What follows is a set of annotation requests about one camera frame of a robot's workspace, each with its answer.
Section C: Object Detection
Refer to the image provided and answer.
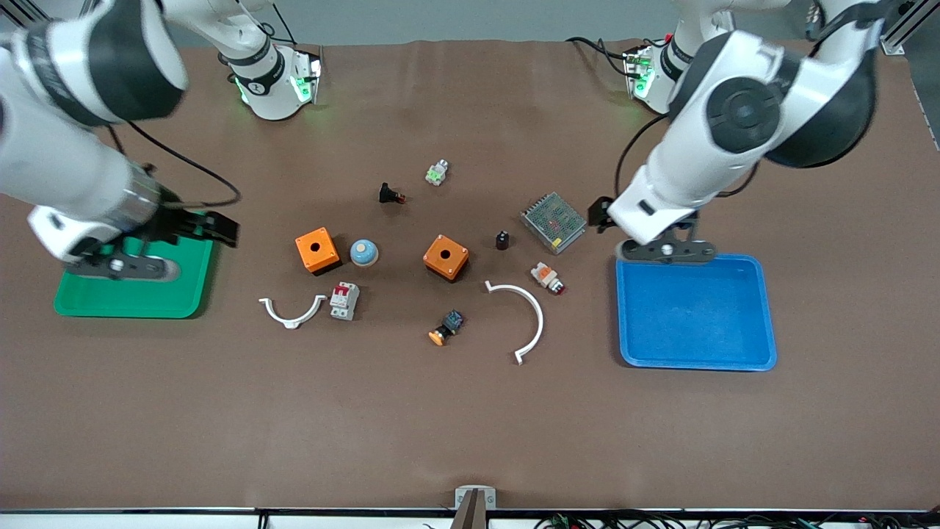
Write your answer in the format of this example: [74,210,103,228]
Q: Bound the white red circuit breaker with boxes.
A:
[329,282,361,322]

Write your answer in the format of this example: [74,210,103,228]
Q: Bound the metal mesh power supply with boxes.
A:
[520,192,588,256]

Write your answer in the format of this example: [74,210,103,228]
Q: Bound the red lamp orange white body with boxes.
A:
[530,262,566,297]

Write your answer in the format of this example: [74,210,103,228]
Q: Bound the green plastic tray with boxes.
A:
[54,212,218,319]

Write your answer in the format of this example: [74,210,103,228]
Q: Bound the orange button box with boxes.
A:
[422,234,470,284]
[294,227,342,277]

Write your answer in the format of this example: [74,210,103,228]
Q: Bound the blue plastic tray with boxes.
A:
[615,252,778,372]

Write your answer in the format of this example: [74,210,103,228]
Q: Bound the brown table cover mat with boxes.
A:
[0,38,940,512]

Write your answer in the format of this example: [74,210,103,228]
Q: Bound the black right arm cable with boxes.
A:
[109,121,242,211]

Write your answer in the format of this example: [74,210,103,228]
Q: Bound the small white curved bracket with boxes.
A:
[258,295,328,330]

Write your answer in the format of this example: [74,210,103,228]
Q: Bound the large white curved bracket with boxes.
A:
[484,280,546,366]

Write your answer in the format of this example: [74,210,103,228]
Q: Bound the black base cables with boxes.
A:
[565,34,673,80]

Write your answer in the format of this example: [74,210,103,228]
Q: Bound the orange cap pushbutton switch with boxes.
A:
[428,309,466,347]

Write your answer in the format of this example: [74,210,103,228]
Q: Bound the aluminium frame profile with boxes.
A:
[880,0,940,57]
[0,0,52,23]

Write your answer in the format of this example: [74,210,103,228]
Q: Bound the white table front rail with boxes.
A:
[0,508,940,529]

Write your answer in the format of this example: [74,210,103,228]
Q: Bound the black cable bundle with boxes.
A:
[535,510,940,529]

